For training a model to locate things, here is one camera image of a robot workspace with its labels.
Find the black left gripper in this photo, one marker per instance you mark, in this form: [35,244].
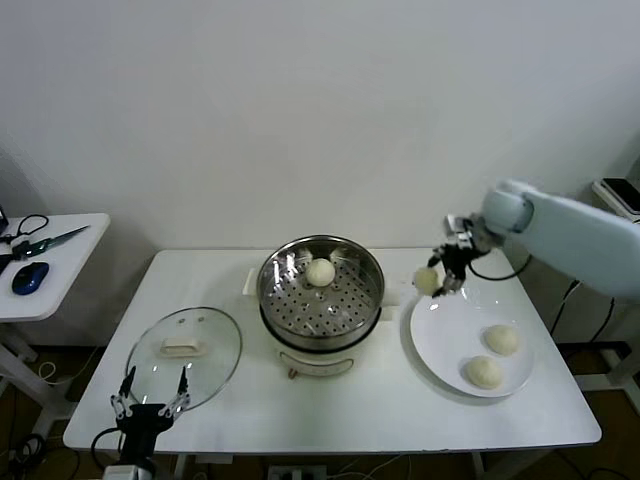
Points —
[142,420]

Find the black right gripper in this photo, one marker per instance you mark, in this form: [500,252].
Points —
[460,254]

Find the white steamed baozi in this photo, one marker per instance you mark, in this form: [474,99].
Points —
[501,340]
[320,272]
[426,280]
[483,372]

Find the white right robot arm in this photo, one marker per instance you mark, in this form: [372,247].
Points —
[575,240]

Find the steel steamer basket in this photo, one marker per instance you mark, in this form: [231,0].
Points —
[300,320]

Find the white round plate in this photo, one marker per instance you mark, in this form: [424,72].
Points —
[445,340]

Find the white side table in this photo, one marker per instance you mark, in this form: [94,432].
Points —
[75,260]

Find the blue computer mouse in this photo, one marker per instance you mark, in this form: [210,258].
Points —
[31,277]

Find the black phone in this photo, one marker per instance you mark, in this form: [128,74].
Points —
[621,194]

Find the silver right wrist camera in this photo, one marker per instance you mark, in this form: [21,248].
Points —
[457,227]

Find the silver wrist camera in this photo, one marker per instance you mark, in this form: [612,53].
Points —
[120,472]
[457,227]

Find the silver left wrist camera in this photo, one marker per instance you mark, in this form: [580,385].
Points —
[120,472]

